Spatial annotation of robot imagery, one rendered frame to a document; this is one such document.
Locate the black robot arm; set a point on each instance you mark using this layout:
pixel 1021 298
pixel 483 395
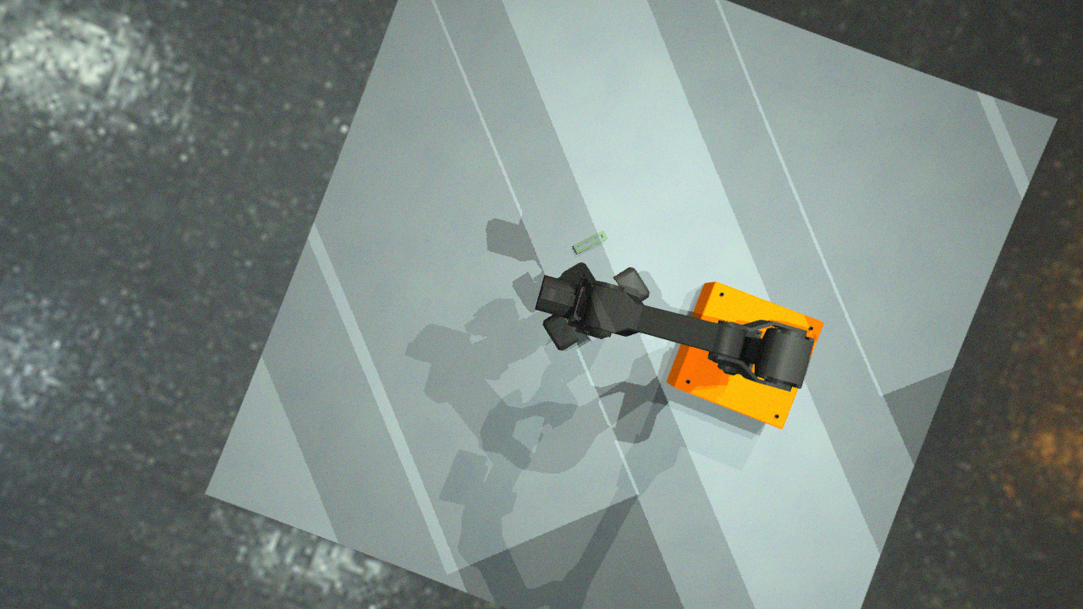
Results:
pixel 781 356

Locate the pale green rectangular frame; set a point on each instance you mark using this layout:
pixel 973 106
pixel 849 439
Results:
pixel 588 239

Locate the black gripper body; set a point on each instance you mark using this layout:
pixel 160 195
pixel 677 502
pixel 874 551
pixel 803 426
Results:
pixel 561 333

